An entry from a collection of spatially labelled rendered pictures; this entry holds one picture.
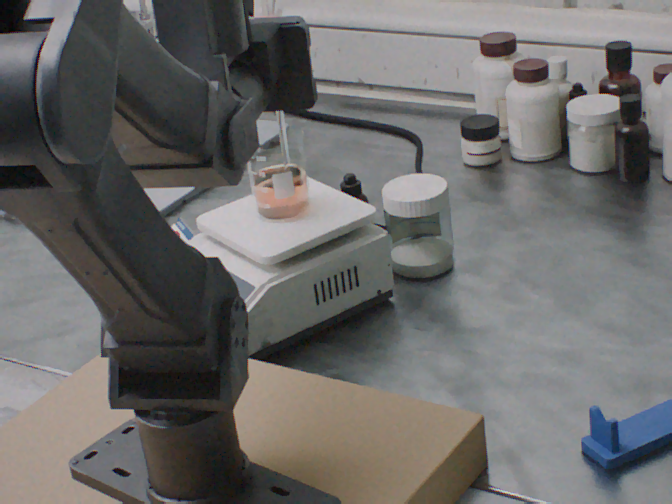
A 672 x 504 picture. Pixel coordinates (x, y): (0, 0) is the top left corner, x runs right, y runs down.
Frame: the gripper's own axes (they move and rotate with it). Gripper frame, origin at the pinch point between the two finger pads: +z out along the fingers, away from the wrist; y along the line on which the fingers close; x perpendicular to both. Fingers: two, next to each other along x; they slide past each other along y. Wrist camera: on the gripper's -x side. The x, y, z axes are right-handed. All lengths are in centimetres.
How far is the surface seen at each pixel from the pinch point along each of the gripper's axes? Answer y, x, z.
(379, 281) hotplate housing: -6.7, 22.0, -0.3
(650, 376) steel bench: -29.2, 25.1, -12.1
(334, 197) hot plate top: -2.8, 15.6, 3.6
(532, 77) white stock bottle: -18.9, 13.9, 30.1
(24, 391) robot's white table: 21.9, 25.3, -12.8
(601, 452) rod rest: -25.6, 24.7, -23.4
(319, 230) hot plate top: -2.7, 15.9, -2.9
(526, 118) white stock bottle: -18.1, 18.0, 29.4
